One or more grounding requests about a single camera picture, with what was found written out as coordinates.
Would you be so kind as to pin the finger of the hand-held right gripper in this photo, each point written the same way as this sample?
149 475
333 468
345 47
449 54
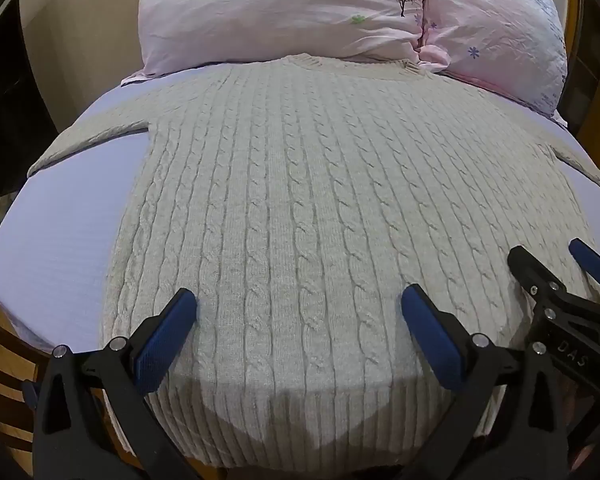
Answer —
589 261
529 267

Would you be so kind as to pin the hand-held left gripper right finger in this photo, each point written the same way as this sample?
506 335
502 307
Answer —
432 342

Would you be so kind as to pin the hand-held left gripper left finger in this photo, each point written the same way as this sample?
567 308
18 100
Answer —
164 341

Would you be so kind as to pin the lavender bed sheet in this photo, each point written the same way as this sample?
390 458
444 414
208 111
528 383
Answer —
55 250

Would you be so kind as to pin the wooden headboard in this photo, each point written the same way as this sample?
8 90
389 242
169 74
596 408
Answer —
592 85

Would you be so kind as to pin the dark cabinet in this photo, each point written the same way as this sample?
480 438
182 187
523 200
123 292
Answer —
5 110

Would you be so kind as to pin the pink floral pillow with tree print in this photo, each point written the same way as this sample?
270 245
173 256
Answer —
280 15

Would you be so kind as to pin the wooden bed frame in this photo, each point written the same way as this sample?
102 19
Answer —
0 360

